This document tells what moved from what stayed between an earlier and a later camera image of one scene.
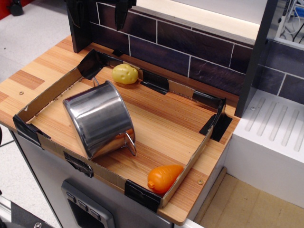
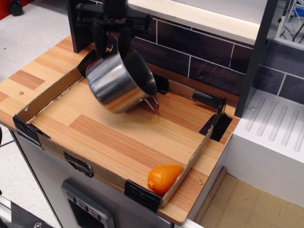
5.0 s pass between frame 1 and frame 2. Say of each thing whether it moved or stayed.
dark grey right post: stayed
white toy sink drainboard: stayed
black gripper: moved
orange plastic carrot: stayed
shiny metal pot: moved
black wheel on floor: stayed
